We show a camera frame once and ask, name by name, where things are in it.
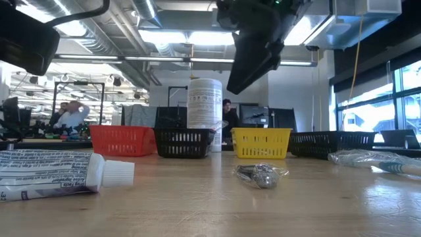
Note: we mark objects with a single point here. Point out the black computer monitor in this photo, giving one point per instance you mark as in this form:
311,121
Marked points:
254,116

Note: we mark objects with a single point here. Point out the black metal frame stand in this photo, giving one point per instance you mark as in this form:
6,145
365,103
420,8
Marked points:
79,84

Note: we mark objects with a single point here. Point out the wide black plastic basket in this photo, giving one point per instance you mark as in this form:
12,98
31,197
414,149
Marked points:
329,144

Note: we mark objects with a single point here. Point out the red plastic basket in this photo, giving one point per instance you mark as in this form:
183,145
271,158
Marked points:
121,140

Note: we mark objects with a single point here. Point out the long ceiling light bar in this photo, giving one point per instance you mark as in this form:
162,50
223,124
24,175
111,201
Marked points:
154,59

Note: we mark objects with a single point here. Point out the white ceiling unit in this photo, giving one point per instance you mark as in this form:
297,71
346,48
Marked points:
383,6

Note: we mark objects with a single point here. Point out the grey cloth partition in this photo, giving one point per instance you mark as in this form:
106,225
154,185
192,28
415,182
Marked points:
138,114

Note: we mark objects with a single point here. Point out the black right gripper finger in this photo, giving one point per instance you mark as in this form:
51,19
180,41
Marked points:
253,62

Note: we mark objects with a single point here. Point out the cluttered background workbench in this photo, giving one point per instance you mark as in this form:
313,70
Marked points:
49,145

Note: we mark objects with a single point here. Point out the small black plastic basket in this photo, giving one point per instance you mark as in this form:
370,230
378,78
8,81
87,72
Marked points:
184,142

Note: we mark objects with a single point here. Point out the dark desk under laptop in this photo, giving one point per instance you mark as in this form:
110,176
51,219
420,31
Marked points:
378,148

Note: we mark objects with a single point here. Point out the white toothpaste tube black print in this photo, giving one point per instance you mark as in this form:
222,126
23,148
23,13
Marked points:
49,174

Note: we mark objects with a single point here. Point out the round silver air duct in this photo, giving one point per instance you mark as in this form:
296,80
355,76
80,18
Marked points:
144,10

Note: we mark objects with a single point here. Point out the yellow plastic basket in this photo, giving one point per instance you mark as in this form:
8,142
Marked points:
261,142

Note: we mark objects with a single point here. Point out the silver razor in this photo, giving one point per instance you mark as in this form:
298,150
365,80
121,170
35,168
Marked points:
260,176

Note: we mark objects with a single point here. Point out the black panel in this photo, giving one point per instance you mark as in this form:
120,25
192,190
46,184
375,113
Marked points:
283,119
171,115

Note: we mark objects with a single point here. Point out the small silver post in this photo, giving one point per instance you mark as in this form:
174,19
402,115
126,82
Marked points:
10,147

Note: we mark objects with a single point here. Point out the thin black frame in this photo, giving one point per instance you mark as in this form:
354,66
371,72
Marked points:
177,87

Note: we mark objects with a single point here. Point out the white wipes canister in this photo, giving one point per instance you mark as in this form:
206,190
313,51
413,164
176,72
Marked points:
204,102

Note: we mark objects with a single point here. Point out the teal toothbrush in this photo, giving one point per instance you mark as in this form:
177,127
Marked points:
394,167

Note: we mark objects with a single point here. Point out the red toothbrush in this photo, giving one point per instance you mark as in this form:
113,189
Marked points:
221,125

